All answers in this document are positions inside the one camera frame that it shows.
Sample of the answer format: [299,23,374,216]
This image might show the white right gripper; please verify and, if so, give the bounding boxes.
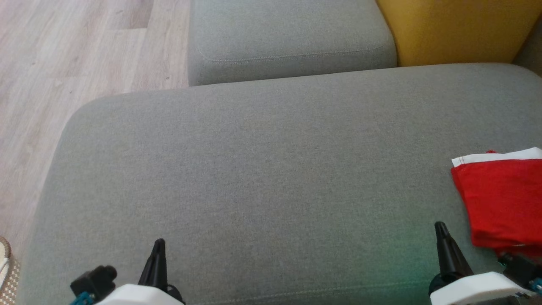
[428,221,536,305]

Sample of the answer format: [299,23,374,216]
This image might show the large grey sofa ottoman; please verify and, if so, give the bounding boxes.
[17,63,542,305]

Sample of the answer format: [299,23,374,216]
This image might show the beige perforated laundry basket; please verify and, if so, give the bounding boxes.
[0,236,21,305]

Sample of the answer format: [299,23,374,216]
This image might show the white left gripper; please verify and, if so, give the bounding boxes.
[95,238,186,305]

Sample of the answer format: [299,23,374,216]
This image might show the large yellow sofa back cushion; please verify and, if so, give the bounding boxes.
[376,0,542,67]

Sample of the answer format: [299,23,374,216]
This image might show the red white basketball shorts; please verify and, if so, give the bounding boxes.
[451,147,542,248]

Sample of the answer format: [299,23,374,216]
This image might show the grey sofa seat cushion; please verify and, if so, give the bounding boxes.
[188,0,398,87]

